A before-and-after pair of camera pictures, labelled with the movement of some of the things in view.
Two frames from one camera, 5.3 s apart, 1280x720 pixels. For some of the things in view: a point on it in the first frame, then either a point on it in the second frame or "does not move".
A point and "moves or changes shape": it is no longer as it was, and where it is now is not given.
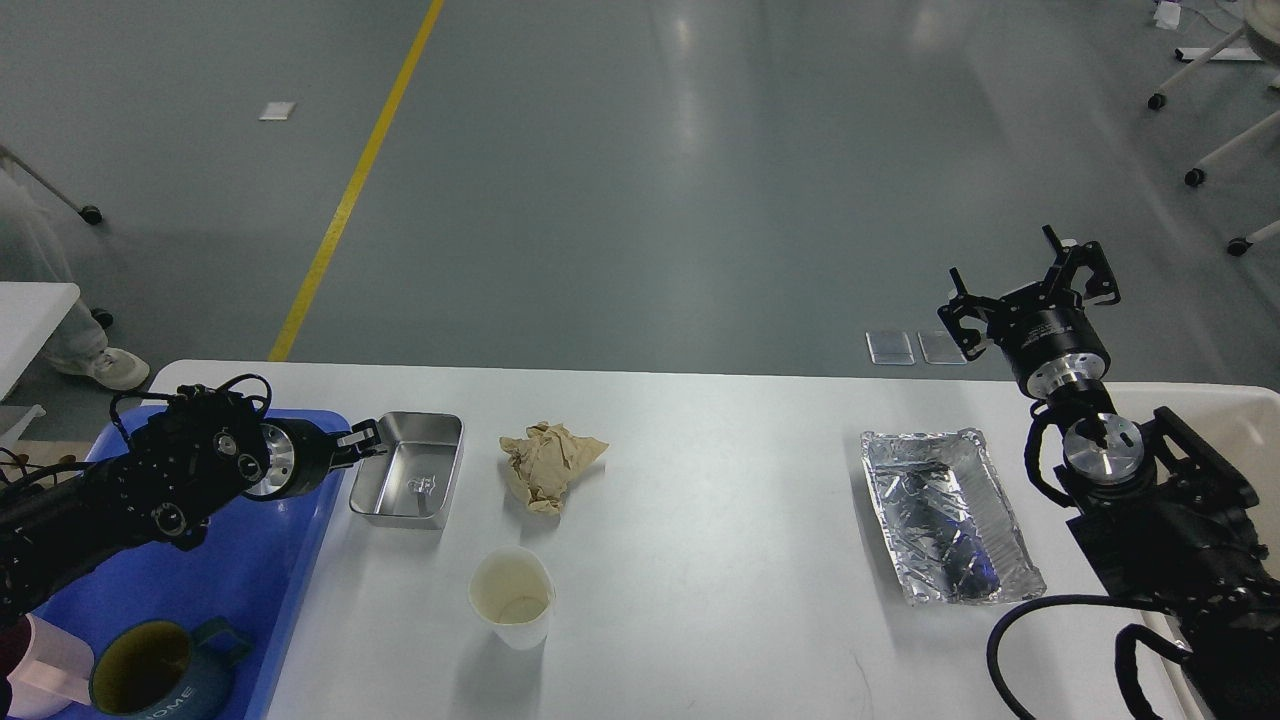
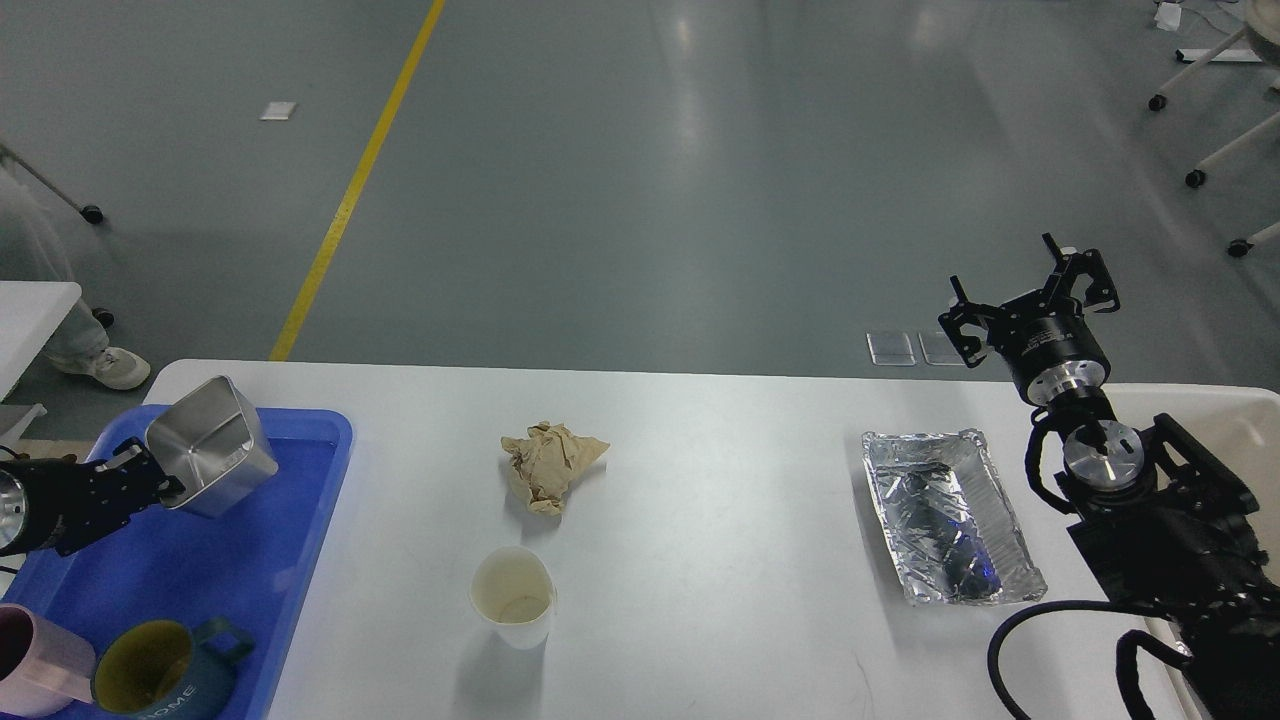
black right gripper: (1046, 329) does not move
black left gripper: (301, 454) to (53, 504)
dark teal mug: (156, 670) does not move
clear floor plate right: (940, 348) does not move
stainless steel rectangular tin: (414, 480) moves or changes shape
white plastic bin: (1242, 422) does not move
